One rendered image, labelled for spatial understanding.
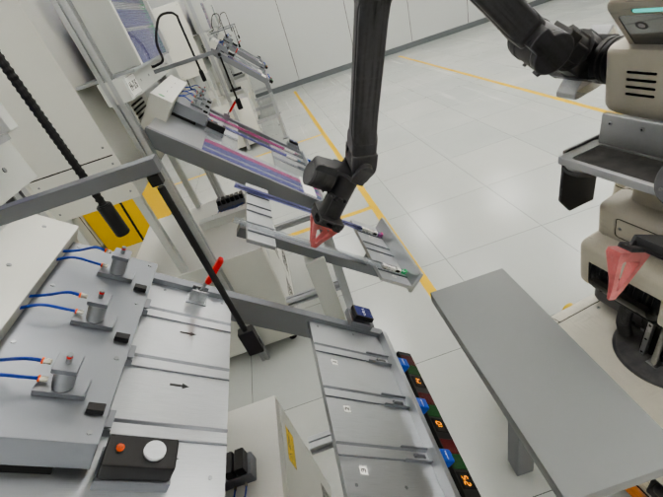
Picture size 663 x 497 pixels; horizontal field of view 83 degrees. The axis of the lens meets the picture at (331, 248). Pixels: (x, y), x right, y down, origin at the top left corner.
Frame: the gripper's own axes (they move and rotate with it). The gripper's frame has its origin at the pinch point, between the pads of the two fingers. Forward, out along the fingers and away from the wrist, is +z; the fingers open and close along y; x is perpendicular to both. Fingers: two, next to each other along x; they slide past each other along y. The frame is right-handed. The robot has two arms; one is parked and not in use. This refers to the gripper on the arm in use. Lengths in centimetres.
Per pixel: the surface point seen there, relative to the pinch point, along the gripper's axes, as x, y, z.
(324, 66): 135, -723, -34
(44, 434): -38, 55, 4
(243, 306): -15.3, 19.1, 10.1
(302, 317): -1.9, 19.0, 9.4
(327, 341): 3.5, 24.5, 10.0
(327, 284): 13.4, -8.2, 15.9
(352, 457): 3, 50, 10
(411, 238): 104, -113, 28
